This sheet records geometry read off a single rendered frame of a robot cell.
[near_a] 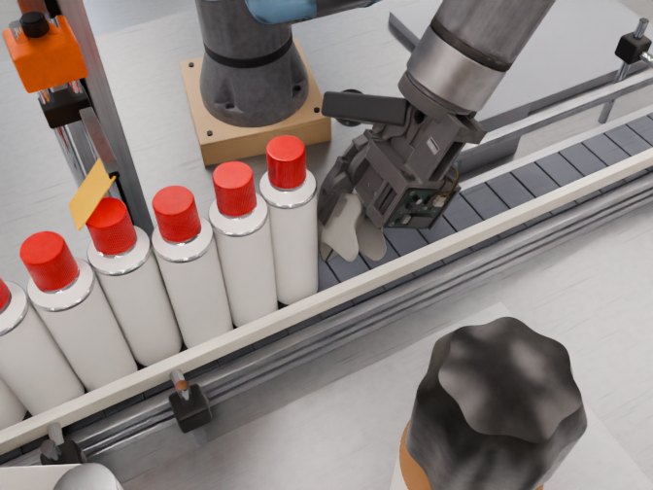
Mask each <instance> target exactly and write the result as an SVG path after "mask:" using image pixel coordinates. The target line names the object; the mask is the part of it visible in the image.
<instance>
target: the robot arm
mask: <svg viewBox="0 0 653 490"><path fill-rule="evenodd" d="M194 1H195V6H196V10H197V15H198V20H199V25H200V30H201V35H202V39H203V44H204V49H205V51H204V55H203V61H202V67H201V73H200V78H199V89H200V93H201V98H202V102H203V105H204V107H205V108H206V110H207V111H208V112H209V113H210V114H211V115H212V116H213V117H214V118H216V119H217V120H219V121H221V122H223V123H227V124H230V125H234V126H239V127H262V126H268V125H272V124H275V123H279V122H281V121H284V120H286V119H287V118H289V117H291V116H292V115H293V114H295V113H296V112H297V111H298V110H299V109H300V108H301V107H302V105H303V104H304V102H305V101H306V98H307V96H308V90H309V87H308V74H307V70H306V67H305V65H304V63H303V61H302V59H301V56H300V54H299V52H298V50H297V48H296V46H295V44H294V41H293V39H292V25H293V24H296V23H300V22H303V21H307V20H311V19H315V18H322V17H326V16H330V15H334V14H338V13H342V12H346V11H350V10H353V9H356V8H367V7H370V6H372V5H374V4H375V3H378V2H381V1H384V0H194ZM555 2H556V0H443V1H442V3H441V4H440V6H439V8H438V10H437V11H436V13H435V15H434V16H433V18H432V20H431V22H430V24H429V26H428V27H427V29H426V31H425V33H424V34H423V36H422V38H421V39H420V41H419V43H418V45H417V46H416V48H415V50H414V51H413V52H412V54H411V56H410V57H409V59H408V61H407V63H406V66H407V69H406V70H405V71H404V73H403V75H402V77H401V78H400V80H399V82H398V84H397V87H398V89H399V91H400V92H401V94H402V95H403V96H404V97H405V98H404V97H393V96H383V95H372V94H363V93H362V92H361V91H359V90H357V89H353V88H349V89H345V90H342V91H341V92H340V91H329V90H328V91H326V92H325V94H324V99H323V105H322V110H321V113H322V115H323V116H326V117H330V118H335V119H336V120H337V121H338V122H339V123H340V124H342V125H344V126H348V127H354V126H358V125H361V124H362V123H364V124H371V125H373V126H372V129H369V128H366V129H365V131H364V133H363V134H360V135H359V136H358V137H356V138H354V139H353V140H352V143H351V144H350V145H349V147H348V148H347V149H346V150H345V152H344V153H343V155H342V156H338V157H337V160H336V162H335V164H334V165H333V167H332V168H331V169H330V170H329V172H328V174H327V175H326V177H325V179H324V181H323V183H322V185H321V188H320V192H319V198H318V205H317V217H318V218H317V222H318V252H319V255H320V258H321V259H322V261H330V260H331V259H333V258H334V257H336V256H337V255H340V256H341V257H342V258H343V259H345V260H346V261H348V262H352V261H353V260H354V259H355V258H356V257H357V254H358V252H359V250H360V251H361V252H362V253H364V254H365V255H366V256H368V257H369V258H370V259H372V260H373V261H379V260H381V259H382V258H383V257H384V255H385V253H386V251H387V246H386V242H385V238H384V234H383V228H418V229H425V228H428V229H429V230H432V229H433V228H434V226H435V225H436V224H437V222H438V221H439V219H440V218H441V217H442V215H443V214H444V212H445V211H446V210H447V208H448V207H449V205H450V204H451V203H452V201H453V200H454V198H455V197H456V196H457V194H458V193H459V191H460V190H461V188H462V187H461V186H460V185H459V184H458V181H459V178H460V174H459V172H458V171H457V170H456V169H455V168H453V167H452V166H451V165H452V163H453V162H454V160H455V159H456V158H457V156H458V155H459V153H460V152H461V150H462V149H463V147H464V145H465V144H466V143H469V144H475V145H479V144H480V143H481V141H482V140H483V138H484V137H485V135H486V134H487V133H488V131H487V130H486V129H485V128H484V127H483V126H482V125H481V124H480V123H479V122H478V121H477V120H476V119H475V118H474V117H475V116H476V114H477V111H481V110H482V109H483V108H484V106H485V105H486V103H487V102H488V100H489V99H490V97H491V96H492V94H493V93H494V91H495V90H496V88H497V87H498V85H499V83H500V82H501V80H502V79H503V77H504V76H505V74H506V73H507V71H508V70H509V69H510V67H511V66H512V64H513V63H514V61H515V60H516V59H517V57H518V56H519V54H520V53H521V51H522V50H523V48H524V47H525V45H526V44H527V43H528V41H529V40H530V39H531V37H532V35H533V34H534V32H535V31H536V29H537V28H538V27H539V25H540V24H541V22H542V21H543V19H544V18H545V16H546V15H547V13H548V12H549V10H550V9H551V7H552V6H553V4H554V3H555ZM449 168H452V169H453V170H454V171H455V172H456V173H457V179H456V181H455V179H454V178H453V177H452V176H451V175H450V174H449V173H448V172H447V171H448V169H449ZM354 188H355V191H356V192H357V194H353V189H354ZM448 197H449V198H448ZM446 200H447V201H446ZM443 204H444V205H443ZM441 207H442V208H441ZM439 210H440V211H439ZM436 214H437V215H436Z"/></svg>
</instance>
